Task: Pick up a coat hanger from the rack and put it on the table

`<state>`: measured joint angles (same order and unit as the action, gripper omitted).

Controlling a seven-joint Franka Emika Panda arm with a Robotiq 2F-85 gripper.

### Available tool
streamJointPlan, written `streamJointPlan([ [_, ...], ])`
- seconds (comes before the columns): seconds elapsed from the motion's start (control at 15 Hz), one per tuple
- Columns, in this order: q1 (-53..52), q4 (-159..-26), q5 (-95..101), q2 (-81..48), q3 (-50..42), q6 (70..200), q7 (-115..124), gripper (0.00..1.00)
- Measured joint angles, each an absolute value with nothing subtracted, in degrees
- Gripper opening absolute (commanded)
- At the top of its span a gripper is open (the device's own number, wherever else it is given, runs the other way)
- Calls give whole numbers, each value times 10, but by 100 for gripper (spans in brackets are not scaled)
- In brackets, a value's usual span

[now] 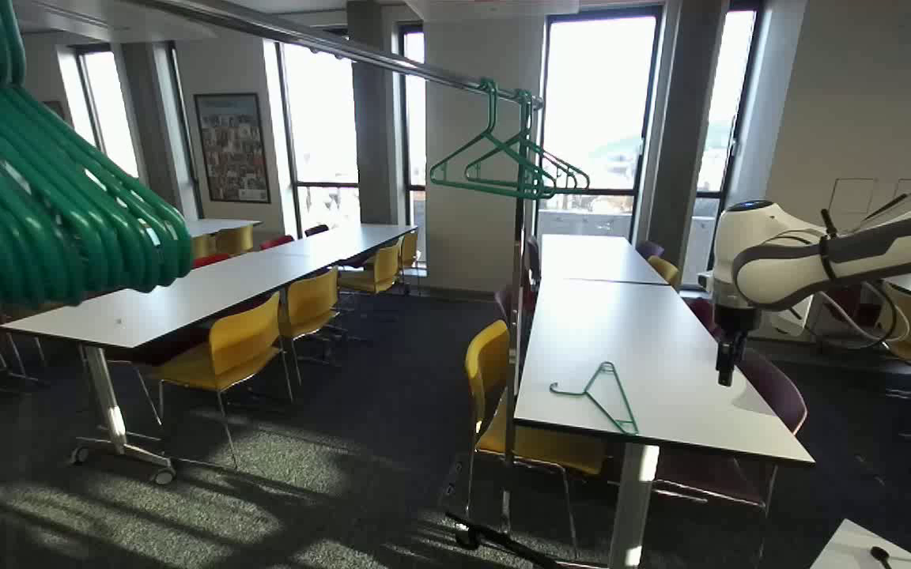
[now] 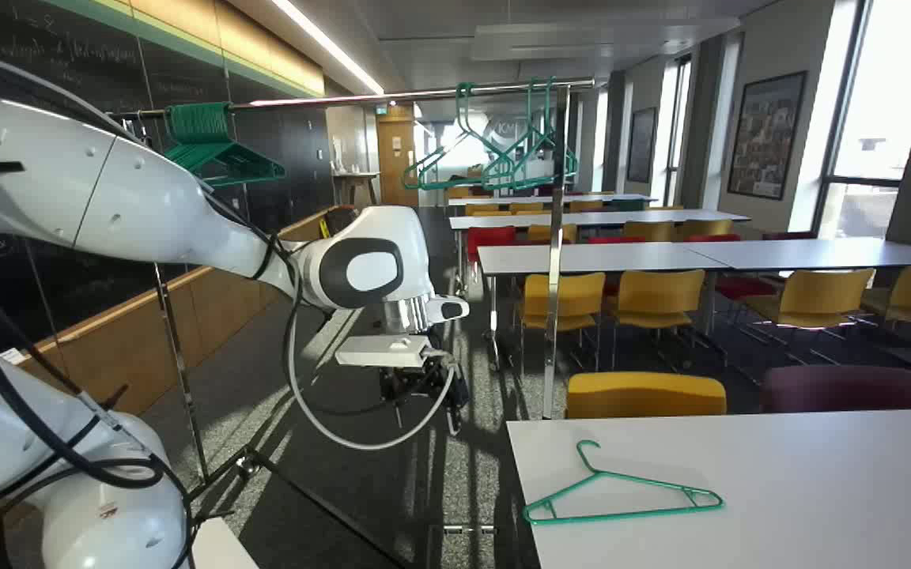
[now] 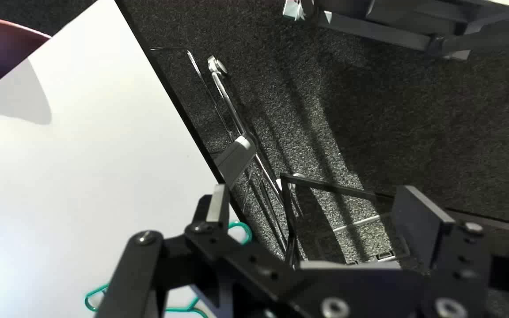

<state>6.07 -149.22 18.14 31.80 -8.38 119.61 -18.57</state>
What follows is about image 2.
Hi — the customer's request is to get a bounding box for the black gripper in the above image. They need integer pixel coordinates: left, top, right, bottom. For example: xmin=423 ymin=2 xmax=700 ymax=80
xmin=375 ymin=359 xmax=473 ymax=437

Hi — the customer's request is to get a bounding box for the green plastic coat hanger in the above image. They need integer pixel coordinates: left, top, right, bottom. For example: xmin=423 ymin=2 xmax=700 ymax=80
xmin=481 ymin=80 xmax=575 ymax=195
xmin=402 ymin=82 xmax=529 ymax=195
xmin=496 ymin=80 xmax=583 ymax=195
xmin=519 ymin=437 xmax=728 ymax=527

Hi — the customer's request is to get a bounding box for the white robot base platform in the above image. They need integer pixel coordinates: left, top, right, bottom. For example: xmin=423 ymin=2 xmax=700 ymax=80
xmin=189 ymin=515 xmax=262 ymax=569

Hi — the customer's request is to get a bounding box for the metal rack upright pole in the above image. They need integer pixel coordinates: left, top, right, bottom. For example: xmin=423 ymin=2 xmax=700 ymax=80
xmin=147 ymin=262 xmax=210 ymax=490
xmin=536 ymin=80 xmax=575 ymax=423

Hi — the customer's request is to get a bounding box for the black rack base bar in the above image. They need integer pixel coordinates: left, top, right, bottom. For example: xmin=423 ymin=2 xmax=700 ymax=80
xmin=198 ymin=445 xmax=412 ymax=569

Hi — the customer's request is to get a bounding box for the bundle of green coat hangers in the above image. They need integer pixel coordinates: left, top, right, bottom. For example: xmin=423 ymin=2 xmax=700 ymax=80
xmin=163 ymin=100 xmax=287 ymax=194

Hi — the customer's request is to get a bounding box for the red chair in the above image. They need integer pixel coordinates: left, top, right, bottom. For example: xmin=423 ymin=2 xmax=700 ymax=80
xmin=460 ymin=223 xmax=519 ymax=267
xmin=711 ymin=275 xmax=781 ymax=304

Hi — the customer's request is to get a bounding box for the white rectangular table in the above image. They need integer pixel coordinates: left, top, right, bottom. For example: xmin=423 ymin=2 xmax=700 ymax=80
xmin=502 ymin=408 xmax=911 ymax=569
xmin=445 ymin=209 xmax=749 ymax=235
xmin=473 ymin=239 xmax=718 ymax=367
xmin=445 ymin=194 xmax=659 ymax=209
xmin=687 ymin=236 xmax=911 ymax=271

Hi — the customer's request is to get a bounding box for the small high side table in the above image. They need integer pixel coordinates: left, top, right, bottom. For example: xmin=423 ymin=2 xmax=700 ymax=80
xmin=330 ymin=172 xmax=381 ymax=236

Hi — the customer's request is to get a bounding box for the wooden door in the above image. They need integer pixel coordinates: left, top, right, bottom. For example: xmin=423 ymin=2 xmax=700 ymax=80
xmin=373 ymin=105 xmax=421 ymax=211

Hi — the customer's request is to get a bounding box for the tall window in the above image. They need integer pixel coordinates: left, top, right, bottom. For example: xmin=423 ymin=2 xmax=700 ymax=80
xmin=648 ymin=57 xmax=691 ymax=209
xmin=812 ymin=0 xmax=911 ymax=239

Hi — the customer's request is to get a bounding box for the maroon chair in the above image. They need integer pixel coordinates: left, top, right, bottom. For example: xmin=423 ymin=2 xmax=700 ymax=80
xmin=755 ymin=363 xmax=911 ymax=413

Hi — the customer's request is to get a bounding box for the ceiling light strip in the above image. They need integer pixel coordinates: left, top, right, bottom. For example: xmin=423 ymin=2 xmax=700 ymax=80
xmin=267 ymin=0 xmax=385 ymax=99

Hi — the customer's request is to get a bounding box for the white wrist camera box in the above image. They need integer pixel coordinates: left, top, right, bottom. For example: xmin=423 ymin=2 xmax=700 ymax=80
xmin=334 ymin=332 xmax=436 ymax=372

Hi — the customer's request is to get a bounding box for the thin wrist cable loop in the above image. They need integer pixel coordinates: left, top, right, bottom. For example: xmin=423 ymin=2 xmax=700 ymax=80
xmin=282 ymin=297 xmax=460 ymax=454

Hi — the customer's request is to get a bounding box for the small framed wall picture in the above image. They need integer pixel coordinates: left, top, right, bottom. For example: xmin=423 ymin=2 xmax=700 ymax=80
xmin=626 ymin=105 xmax=662 ymax=188

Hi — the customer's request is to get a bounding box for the metal rack rail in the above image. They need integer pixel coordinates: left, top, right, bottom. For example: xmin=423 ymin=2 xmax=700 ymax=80
xmin=118 ymin=76 xmax=602 ymax=120

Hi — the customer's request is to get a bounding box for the large framed wall picture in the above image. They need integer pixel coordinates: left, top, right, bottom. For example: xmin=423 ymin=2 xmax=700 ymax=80
xmin=724 ymin=69 xmax=808 ymax=202

